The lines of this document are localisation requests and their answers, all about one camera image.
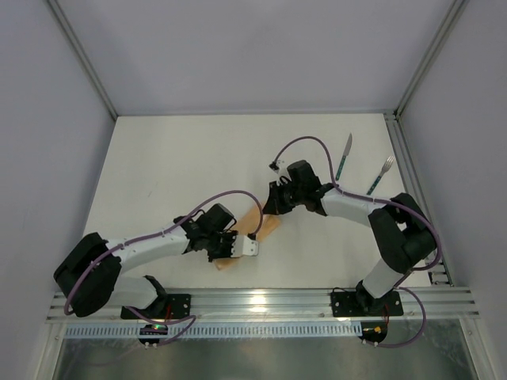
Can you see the right side aluminium rail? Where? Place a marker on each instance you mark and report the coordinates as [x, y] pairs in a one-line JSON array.
[[439, 274]]

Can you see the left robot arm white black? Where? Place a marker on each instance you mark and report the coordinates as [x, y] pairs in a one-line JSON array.
[[93, 275]]

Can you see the green handled fork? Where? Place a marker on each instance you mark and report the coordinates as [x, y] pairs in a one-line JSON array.
[[385, 168]]

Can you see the right controller board yellow plug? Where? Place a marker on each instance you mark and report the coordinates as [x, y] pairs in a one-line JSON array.
[[373, 332]]

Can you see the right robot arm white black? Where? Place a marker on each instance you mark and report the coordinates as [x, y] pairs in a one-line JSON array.
[[402, 233]]

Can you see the green handled knife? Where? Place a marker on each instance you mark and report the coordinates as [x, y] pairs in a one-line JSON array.
[[344, 156]]

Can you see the aluminium rail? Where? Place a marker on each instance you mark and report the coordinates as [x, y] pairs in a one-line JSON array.
[[439, 274], [317, 304]]

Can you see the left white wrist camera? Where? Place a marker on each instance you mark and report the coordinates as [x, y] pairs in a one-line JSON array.
[[244, 246]]

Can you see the right corner aluminium post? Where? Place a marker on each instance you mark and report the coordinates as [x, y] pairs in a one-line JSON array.
[[443, 32]]

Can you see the corner aluminium post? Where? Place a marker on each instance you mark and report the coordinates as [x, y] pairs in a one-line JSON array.
[[76, 46], [443, 32]]

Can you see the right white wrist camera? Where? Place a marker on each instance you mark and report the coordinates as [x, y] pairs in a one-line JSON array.
[[279, 167]]

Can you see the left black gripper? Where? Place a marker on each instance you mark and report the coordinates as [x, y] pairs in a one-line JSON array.
[[221, 245]]

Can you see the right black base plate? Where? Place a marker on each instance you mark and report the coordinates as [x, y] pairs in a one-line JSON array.
[[362, 304]]

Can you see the left corner aluminium post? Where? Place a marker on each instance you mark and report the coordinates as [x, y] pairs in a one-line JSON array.
[[76, 46]]

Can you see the slotted grey cable duct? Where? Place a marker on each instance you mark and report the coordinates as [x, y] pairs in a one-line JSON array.
[[216, 330]]

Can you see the left controller board with led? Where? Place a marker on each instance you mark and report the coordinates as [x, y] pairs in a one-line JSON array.
[[152, 335]]

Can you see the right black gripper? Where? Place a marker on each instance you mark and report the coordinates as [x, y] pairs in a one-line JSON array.
[[273, 198]]

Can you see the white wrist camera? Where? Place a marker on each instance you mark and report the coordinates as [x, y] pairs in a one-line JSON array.
[[244, 246], [279, 167]]

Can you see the front aluminium rail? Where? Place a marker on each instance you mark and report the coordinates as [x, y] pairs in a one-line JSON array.
[[317, 304]]

